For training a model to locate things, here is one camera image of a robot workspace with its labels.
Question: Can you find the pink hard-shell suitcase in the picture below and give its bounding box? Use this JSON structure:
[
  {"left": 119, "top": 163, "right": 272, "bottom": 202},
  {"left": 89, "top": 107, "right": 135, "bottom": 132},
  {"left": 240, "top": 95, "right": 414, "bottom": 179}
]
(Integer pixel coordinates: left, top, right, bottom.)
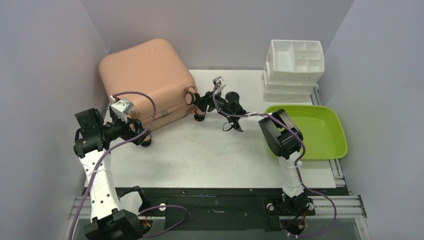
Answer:
[{"left": 98, "top": 38, "right": 198, "bottom": 131}]

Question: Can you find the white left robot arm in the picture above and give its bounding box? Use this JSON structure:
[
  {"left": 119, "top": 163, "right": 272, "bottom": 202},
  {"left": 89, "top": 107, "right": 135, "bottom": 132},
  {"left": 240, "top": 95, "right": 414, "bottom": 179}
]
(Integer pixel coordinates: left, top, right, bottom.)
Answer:
[{"left": 73, "top": 108, "right": 151, "bottom": 240}]

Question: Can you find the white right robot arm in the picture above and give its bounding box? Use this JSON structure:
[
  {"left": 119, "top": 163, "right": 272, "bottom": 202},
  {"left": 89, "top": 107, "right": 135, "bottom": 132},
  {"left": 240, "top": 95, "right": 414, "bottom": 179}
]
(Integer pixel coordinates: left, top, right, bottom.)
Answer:
[{"left": 185, "top": 91, "right": 314, "bottom": 217}]

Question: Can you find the white drawer organizer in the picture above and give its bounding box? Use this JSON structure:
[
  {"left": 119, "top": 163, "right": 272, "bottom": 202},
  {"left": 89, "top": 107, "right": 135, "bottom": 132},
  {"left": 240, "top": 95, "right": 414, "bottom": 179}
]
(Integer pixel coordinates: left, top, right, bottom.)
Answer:
[{"left": 261, "top": 39, "right": 325, "bottom": 103}]

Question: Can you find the green plastic tray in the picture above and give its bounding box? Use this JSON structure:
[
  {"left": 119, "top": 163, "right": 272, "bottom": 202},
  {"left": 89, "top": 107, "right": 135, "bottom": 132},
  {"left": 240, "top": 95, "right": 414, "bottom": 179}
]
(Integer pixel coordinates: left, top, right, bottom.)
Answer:
[{"left": 265, "top": 105, "right": 348, "bottom": 162}]

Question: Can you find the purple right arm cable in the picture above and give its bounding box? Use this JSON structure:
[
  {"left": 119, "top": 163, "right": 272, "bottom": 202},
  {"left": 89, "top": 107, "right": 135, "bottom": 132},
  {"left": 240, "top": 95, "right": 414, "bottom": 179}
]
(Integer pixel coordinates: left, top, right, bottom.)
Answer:
[{"left": 211, "top": 82, "right": 338, "bottom": 239}]

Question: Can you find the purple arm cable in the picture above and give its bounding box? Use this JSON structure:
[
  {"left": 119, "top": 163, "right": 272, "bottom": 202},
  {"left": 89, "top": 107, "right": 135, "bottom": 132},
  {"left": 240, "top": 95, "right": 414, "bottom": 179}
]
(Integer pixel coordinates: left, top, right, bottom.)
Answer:
[
  {"left": 67, "top": 91, "right": 190, "bottom": 240},
  {"left": 211, "top": 82, "right": 338, "bottom": 239}
]

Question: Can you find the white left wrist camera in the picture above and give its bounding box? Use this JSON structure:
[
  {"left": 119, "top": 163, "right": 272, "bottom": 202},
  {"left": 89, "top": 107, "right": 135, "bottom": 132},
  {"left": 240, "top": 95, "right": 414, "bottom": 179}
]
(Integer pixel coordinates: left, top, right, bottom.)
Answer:
[{"left": 110, "top": 98, "right": 134, "bottom": 123}]

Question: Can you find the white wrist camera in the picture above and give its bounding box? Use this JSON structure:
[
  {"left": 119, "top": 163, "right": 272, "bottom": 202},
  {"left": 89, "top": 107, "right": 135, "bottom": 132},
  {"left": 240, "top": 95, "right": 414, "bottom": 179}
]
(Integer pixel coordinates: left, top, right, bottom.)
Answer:
[
  {"left": 212, "top": 76, "right": 227, "bottom": 95},
  {"left": 110, "top": 98, "right": 134, "bottom": 123}
]

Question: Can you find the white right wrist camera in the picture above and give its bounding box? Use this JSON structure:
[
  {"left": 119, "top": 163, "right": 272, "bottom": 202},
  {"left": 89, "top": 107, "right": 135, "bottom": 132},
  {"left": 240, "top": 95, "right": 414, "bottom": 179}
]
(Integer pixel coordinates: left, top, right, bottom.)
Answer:
[{"left": 212, "top": 76, "right": 227, "bottom": 95}]

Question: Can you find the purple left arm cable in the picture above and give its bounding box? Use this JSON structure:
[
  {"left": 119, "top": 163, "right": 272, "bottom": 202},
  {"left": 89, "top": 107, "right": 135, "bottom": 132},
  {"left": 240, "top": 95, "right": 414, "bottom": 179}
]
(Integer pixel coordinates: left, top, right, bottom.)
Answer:
[{"left": 67, "top": 91, "right": 190, "bottom": 240}]

